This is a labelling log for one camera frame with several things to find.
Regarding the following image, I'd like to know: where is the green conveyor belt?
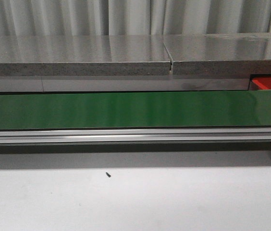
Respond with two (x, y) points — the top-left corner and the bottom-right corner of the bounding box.
(0, 90), (271, 130)

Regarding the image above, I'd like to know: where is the grey stone slab right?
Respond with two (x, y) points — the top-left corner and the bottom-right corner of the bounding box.
(163, 33), (271, 75)

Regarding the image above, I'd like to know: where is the aluminium conveyor side rail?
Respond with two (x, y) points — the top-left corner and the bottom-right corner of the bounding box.
(0, 128), (271, 144)

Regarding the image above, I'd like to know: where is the grey stone slab left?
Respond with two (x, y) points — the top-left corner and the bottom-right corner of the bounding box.
(0, 35), (171, 77)

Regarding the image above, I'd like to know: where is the red plastic bin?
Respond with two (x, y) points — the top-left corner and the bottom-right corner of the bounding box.
(250, 76), (271, 91)

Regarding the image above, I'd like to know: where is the grey stone slab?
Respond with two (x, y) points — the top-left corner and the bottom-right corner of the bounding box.
(0, 35), (171, 77)
(163, 33), (271, 75)

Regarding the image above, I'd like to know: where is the grey pleated curtain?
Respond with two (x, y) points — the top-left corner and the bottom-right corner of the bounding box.
(0, 0), (271, 36)

